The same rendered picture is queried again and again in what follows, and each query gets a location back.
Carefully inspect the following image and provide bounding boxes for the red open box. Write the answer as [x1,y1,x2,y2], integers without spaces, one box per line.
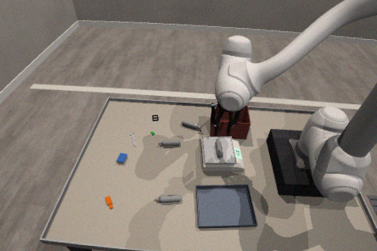
[211,106,250,140]

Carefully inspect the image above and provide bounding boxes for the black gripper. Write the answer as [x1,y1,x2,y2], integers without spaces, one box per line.
[211,101,242,136]

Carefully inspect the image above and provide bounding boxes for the grey gas cylinder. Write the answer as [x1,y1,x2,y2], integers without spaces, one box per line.
[159,140,180,146]
[155,195,182,203]
[216,139,223,158]
[182,120,201,129]

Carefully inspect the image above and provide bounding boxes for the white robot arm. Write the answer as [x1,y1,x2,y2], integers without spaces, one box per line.
[215,0,377,202]

